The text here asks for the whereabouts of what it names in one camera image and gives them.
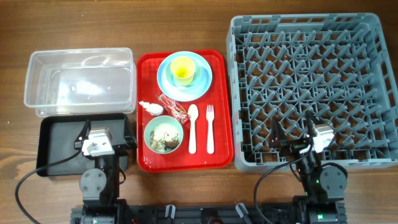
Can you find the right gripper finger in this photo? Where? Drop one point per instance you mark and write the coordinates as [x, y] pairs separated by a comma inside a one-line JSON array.
[[311, 120], [278, 137]]

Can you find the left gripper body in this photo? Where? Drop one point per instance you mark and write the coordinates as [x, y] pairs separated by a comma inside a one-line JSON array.
[[119, 151]]

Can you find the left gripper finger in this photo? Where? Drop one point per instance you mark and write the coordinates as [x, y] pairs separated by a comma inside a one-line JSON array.
[[127, 134], [86, 130]]

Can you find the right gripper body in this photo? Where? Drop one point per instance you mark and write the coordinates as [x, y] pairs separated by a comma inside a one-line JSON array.
[[294, 147]]

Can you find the white tissue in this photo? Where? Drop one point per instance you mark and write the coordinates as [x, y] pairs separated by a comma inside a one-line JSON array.
[[152, 108]]

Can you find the green bowl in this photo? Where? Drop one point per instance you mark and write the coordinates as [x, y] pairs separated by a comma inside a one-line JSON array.
[[155, 122]]

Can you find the red snack wrapper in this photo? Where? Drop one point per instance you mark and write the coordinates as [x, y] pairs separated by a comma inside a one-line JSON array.
[[174, 109]]

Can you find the white plastic spoon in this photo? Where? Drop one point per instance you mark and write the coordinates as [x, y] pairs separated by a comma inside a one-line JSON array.
[[193, 113]]

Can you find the white plastic fork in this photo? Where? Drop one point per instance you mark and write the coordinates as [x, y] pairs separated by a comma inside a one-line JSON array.
[[210, 137]]

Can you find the yellow plastic cup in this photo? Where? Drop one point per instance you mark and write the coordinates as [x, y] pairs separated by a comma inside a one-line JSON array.
[[183, 69]]

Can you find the light blue small bowl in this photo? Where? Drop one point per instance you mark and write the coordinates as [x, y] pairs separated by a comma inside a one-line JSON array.
[[172, 81]]

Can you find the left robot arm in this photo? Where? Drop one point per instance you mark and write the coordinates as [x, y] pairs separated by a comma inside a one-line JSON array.
[[100, 185]]

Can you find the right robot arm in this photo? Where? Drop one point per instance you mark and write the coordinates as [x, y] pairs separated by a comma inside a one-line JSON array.
[[324, 184]]

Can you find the black waste tray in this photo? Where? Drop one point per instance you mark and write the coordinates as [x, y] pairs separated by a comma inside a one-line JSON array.
[[57, 136]]

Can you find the grey dishwasher rack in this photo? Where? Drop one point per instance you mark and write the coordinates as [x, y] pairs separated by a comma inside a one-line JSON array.
[[334, 65]]

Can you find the food scraps and rice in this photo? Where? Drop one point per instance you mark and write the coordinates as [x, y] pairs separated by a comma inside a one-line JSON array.
[[164, 137]]

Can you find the clear plastic bin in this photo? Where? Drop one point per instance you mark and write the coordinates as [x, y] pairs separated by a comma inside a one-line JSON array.
[[81, 81]]

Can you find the red plastic tray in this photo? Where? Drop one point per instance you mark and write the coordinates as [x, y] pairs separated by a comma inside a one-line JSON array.
[[217, 95]]

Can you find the light blue plate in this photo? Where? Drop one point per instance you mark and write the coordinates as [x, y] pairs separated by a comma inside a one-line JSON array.
[[185, 95]]

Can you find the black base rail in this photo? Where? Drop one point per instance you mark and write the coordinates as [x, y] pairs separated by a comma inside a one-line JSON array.
[[240, 213]]

